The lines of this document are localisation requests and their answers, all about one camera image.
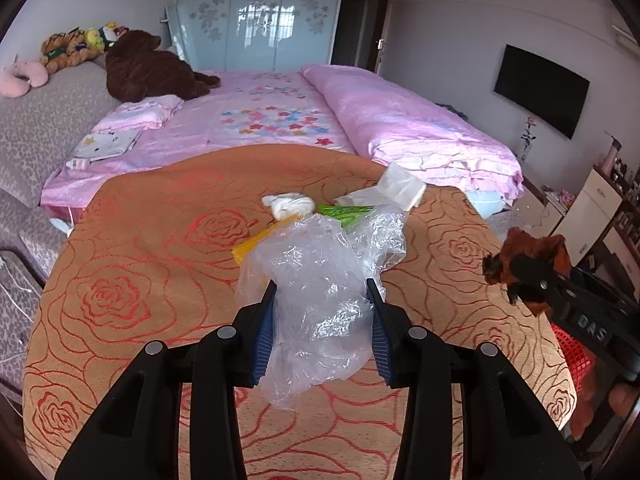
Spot folded pink towel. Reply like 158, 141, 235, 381
92, 94, 184, 133

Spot clear plastic bag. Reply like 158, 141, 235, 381
236, 205, 408, 410

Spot white tall cabinet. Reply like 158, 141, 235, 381
553, 166, 623, 266

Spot green wrapper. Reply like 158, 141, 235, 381
317, 205, 374, 228

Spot yellow foam fruit net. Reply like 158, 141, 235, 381
231, 216, 302, 266

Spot glass sliding door wardrobe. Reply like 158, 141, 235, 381
166, 0, 342, 72

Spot brown orange wrapper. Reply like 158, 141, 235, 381
482, 228, 573, 316

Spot black wall television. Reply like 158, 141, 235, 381
494, 44, 590, 139

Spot red plastic mesh basket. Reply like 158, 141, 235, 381
551, 324, 594, 393

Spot rose in glass vase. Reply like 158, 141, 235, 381
518, 116, 537, 162

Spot pink quilt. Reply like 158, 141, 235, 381
302, 64, 523, 200

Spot white crumpled tissue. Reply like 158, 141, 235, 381
262, 193, 316, 221

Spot grey bed frame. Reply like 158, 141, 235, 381
1, 62, 117, 404

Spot dark doorway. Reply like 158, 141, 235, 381
331, 0, 390, 73

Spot light blue pillow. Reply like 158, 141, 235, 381
465, 191, 506, 220

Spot white notebook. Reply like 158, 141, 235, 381
72, 129, 142, 162

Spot brown plush bear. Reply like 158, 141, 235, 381
105, 29, 221, 103

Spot white translucent plastic wrapper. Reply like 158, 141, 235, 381
334, 162, 426, 211

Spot tan plush toy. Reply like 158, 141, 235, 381
39, 28, 101, 75

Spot pink thermos bottle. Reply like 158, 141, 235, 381
600, 133, 622, 176

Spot pink neck pillow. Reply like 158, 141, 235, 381
0, 61, 49, 99

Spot pink floral bed sheet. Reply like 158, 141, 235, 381
40, 72, 355, 209

